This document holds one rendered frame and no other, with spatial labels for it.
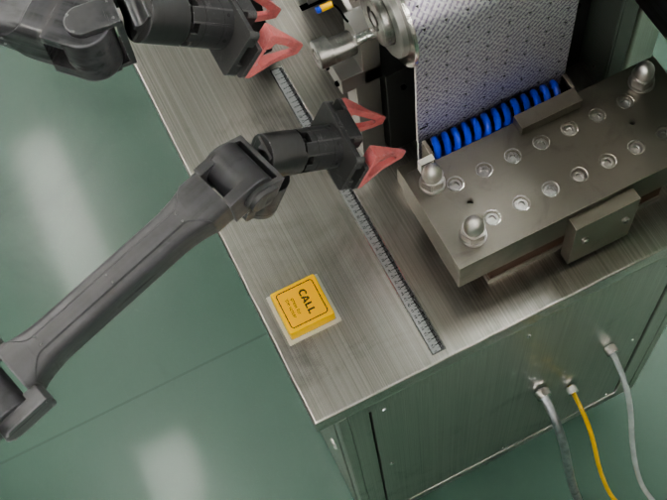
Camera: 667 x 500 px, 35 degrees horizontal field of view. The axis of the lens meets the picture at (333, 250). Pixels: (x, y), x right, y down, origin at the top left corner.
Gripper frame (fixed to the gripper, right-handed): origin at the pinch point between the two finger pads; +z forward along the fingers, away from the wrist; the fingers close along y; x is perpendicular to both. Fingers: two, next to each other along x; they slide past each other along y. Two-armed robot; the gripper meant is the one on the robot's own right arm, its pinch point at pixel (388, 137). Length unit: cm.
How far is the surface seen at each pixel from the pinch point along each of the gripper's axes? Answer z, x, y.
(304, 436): 28, -108, 1
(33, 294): -11, -129, -60
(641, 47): 64, -5, -14
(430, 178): 2.8, -0.1, 7.4
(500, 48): 10.8, 15.2, -0.6
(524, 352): 24.6, -26.3, 25.4
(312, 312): -9.2, -22.3, 12.1
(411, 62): -3.1, 14.3, -0.6
